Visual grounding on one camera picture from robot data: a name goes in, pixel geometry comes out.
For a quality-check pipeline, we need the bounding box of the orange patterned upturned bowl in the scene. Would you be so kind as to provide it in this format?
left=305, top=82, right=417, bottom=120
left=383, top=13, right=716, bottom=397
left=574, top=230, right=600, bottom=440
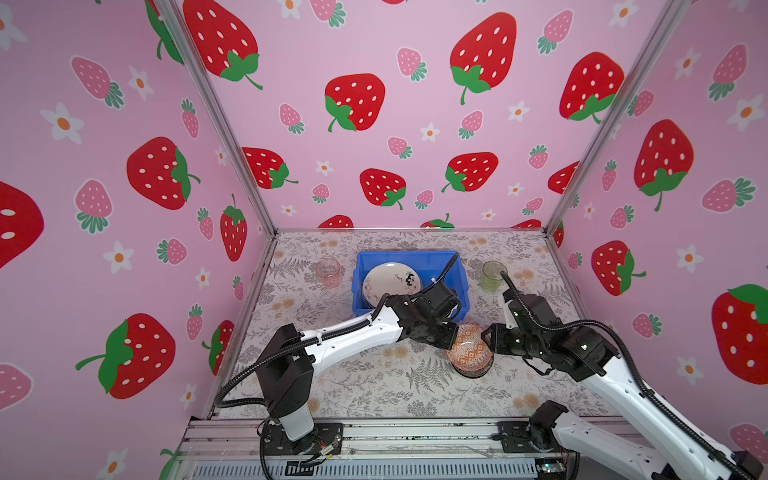
left=446, top=323, right=494, bottom=369

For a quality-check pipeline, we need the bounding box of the cream floral plate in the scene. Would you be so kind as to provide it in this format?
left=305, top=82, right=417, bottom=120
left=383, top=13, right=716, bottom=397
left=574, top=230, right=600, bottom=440
left=362, top=262, right=422, bottom=307

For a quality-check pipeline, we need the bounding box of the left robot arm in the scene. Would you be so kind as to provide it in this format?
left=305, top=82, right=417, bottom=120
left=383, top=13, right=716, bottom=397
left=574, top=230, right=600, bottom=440
left=214, top=289, right=462, bottom=443

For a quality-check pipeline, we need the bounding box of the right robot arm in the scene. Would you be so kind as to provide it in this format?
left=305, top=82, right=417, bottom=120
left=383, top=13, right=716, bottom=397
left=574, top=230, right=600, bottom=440
left=481, top=317, right=764, bottom=479

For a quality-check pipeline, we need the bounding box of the blue plastic bin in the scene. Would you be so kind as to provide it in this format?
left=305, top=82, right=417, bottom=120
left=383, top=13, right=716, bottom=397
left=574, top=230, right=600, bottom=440
left=351, top=251, right=457, bottom=316

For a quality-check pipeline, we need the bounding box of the green glass cup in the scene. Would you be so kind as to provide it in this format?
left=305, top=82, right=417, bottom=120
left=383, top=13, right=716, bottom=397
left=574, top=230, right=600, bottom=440
left=480, top=260, right=508, bottom=294

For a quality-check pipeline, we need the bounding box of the pink glass cup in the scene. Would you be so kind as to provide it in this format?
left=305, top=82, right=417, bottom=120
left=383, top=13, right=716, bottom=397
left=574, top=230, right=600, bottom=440
left=315, top=257, right=342, bottom=289

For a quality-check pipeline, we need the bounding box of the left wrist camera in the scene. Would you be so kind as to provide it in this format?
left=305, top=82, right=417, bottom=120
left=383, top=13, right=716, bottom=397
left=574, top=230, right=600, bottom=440
left=422, top=282, right=462, bottom=322

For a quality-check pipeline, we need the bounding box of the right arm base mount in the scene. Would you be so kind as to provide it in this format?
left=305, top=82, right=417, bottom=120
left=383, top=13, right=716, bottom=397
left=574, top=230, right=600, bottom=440
left=491, top=421, right=573, bottom=455

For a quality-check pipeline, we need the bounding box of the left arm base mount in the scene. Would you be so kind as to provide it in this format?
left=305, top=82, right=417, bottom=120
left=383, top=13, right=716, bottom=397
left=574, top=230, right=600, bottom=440
left=261, top=421, right=344, bottom=456

